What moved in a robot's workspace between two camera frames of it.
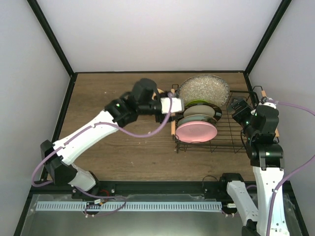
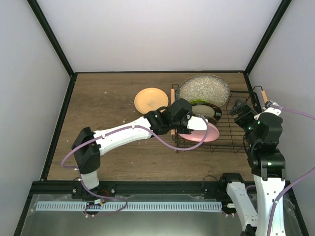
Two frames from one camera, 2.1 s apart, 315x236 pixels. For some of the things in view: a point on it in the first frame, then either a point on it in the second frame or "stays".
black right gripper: (245, 107) stays
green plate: (196, 102) stays
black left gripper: (161, 118) → (185, 132)
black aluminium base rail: (133, 188) stays
